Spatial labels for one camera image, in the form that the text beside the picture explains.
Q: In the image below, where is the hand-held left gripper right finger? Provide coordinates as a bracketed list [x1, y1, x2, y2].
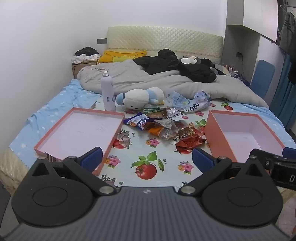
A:
[180, 148, 271, 196]

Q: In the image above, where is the purple snack packet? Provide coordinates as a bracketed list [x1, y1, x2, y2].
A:
[124, 112, 151, 129]

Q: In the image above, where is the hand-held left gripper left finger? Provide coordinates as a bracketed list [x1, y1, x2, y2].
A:
[30, 147, 117, 196]

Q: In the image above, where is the black and white plush toy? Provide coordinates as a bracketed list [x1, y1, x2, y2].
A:
[178, 56, 204, 65]

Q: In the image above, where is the pile of clothes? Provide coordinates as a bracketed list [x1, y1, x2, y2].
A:
[72, 46, 101, 64]

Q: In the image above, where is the white and blue plush penguin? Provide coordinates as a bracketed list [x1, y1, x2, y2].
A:
[116, 87, 165, 110]

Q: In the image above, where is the red and white snack packet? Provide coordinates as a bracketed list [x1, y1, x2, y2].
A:
[166, 108, 189, 121]

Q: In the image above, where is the crumpled blue and white bag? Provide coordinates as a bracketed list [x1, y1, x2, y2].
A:
[165, 90, 211, 114]

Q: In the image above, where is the shallow pink box lid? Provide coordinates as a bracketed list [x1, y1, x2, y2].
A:
[34, 107, 125, 175]

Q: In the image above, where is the floral plastic tablecloth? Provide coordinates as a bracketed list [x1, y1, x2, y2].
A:
[45, 95, 238, 188]

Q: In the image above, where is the green snack packet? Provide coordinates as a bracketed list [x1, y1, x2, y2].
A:
[143, 104, 163, 116]

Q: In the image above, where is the deep pink box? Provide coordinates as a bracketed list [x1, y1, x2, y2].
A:
[205, 110, 286, 163]

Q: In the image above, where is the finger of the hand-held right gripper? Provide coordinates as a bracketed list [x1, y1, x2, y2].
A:
[282, 147, 296, 159]
[249, 148, 285, 171]

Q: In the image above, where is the bedside clutter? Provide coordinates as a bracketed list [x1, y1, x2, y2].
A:
[222, 64, 250, 81]

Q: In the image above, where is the black hanging garment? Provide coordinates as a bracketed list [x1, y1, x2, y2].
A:
[287, 46, 296, 86]

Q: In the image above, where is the cream padded headboard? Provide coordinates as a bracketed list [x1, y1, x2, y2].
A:
[107, 26, 223, 64]

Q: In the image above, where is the red foil snack packet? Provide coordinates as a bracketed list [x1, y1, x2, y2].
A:
[174, 133, 207, 153]

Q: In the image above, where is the cream mattress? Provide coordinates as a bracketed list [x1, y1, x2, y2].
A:
[0, 148, 30, 184]

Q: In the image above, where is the white spray bottle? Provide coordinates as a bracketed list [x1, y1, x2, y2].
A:
[100, 71, 116, 112]

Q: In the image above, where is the golden brown snack packet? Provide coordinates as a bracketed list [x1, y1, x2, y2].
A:
[178, 126, 197, 139]

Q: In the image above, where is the grey hanging garment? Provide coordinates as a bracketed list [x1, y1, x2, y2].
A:
[279, 11, 296, 54]

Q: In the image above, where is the yellow pillow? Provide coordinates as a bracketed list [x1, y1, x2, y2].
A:
[97, 50, 148, 65]

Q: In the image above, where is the white wall cabinet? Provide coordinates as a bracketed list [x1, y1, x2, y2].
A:
[227, 0, 279, 43]

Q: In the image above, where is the black jacket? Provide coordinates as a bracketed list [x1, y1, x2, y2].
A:
[133, 49, 218, 83]

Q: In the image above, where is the grey duvet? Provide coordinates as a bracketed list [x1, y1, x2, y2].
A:
[77, 60, 270, 108]

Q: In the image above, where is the blue chair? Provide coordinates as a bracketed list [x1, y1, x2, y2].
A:
[250, 60, 275, 98]

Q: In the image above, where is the small orange snack packet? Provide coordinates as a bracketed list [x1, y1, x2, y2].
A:
[148, 120, 178, 139]

